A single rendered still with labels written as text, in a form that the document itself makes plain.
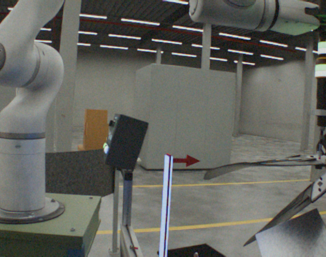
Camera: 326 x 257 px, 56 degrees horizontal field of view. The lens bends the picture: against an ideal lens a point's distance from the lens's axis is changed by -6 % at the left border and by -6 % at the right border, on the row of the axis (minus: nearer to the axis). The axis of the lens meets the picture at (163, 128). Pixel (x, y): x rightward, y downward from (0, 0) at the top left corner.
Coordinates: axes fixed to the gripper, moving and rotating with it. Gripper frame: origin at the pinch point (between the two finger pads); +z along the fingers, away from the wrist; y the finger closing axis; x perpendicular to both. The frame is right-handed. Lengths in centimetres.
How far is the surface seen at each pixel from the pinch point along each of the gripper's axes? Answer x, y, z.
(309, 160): -30.4, 3.2, -5.5
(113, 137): -32, -57, -41
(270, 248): -50, 1, -11
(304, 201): -42.2, -6.7, 2.1
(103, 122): -60, -810, -17
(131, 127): -28, -57, -35
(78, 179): -75, -182, -58
